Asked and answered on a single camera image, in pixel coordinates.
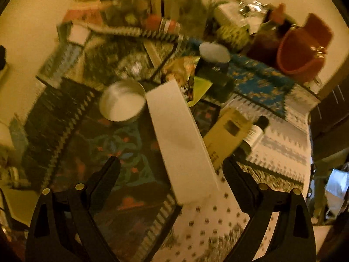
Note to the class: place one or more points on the shiny foil wrapper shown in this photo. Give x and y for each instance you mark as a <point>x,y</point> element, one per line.
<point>252,6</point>

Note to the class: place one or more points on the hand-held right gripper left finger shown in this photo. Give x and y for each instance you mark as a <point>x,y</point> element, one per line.
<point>113,166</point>

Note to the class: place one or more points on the blue patterned tissue box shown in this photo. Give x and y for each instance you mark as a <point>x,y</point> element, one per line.
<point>259,76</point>

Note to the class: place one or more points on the round metal tin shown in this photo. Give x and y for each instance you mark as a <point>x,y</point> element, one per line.
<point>121,105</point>

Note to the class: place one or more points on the small white box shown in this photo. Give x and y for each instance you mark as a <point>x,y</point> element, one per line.
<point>227,13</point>

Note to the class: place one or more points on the dark wooden door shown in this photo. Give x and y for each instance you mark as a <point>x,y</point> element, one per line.
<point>332,106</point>

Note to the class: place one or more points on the patterned tablecloth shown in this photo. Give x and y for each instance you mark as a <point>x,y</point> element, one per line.
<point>90,147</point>

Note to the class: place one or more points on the yellow green woven ball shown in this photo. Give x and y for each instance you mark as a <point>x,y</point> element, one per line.
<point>234,36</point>

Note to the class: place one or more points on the dark jar with white lid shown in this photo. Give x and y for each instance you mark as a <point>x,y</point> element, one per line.
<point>214,57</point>

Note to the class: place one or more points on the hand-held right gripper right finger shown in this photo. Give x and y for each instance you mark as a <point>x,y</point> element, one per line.
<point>230,169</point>

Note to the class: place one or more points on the brown cardboard box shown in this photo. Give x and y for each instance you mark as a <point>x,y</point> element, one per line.
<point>223,139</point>

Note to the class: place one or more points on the long white box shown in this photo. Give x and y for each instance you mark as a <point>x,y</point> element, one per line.
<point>177,131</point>

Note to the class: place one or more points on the white plastic bag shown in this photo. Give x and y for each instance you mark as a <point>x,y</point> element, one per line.
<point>336,191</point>

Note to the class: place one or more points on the dark sauce bottle red cap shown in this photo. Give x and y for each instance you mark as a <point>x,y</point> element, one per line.
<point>265,38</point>

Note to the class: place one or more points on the colourful cartoon snack packet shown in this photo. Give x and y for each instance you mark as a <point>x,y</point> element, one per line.
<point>180,71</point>

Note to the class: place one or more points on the dark bottle with white label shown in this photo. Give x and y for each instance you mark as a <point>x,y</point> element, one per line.
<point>255,135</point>

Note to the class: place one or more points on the red thermos jug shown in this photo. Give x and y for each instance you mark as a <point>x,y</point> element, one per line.
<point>302,49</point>

